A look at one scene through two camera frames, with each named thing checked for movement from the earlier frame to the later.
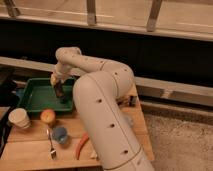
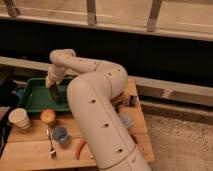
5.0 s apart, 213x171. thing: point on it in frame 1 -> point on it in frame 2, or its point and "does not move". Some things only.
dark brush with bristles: (127, 100) does not move
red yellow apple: (47, 116) does not move
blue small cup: (59, 134) does not move
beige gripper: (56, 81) -> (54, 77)
